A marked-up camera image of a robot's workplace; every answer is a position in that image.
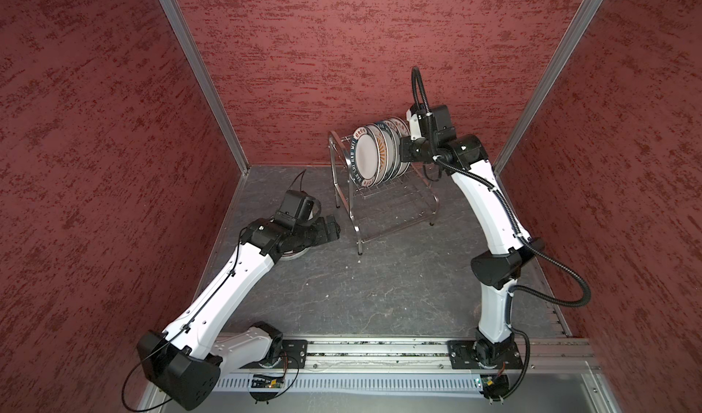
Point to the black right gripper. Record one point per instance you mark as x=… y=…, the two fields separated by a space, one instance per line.
x=406 y=149

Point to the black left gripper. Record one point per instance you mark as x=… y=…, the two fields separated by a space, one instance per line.
x=333 y=230

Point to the white plate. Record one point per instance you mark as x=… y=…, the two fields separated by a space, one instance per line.
x=403 y=132
x=294 y=255
x=391 y=149
x=365 y=158
x=382 y=150
x=396 y=138

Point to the stainless steel dish rack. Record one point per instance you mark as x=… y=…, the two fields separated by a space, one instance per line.
x=376 y=212

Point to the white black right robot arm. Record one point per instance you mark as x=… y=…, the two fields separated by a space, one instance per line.
x=499 y=268

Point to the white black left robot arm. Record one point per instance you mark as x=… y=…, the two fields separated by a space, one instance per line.
x=185 y=360

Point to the left small circuit board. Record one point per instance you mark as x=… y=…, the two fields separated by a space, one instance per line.
x=268 y=382

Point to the small circuit board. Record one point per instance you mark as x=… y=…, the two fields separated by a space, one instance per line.
x=268 y=382
x=495 y=387

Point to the right small circuit board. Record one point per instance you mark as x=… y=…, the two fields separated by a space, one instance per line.
x=495 y=387

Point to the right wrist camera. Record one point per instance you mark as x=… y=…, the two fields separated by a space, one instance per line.
x=413 y=120

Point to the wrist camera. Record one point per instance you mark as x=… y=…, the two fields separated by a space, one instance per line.
x=413 y=120
x=298 y=210

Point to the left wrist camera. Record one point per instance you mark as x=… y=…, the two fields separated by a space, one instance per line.
x=298 y=210

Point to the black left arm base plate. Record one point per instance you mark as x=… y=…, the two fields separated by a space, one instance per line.
x=285 y=352

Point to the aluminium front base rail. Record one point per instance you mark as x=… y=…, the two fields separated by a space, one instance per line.
x=415 y=366

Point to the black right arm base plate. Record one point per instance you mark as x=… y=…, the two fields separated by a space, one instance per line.
x=484 y=355

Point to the aluminium right corner post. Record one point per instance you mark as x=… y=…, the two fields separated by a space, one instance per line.
x=558 y=61

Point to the aluminium corner post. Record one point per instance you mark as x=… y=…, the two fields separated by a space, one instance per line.
x=177 y=22
x=558 y=61

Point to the aluminium left corner post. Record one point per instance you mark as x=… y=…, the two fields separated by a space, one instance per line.
x=177 y=22

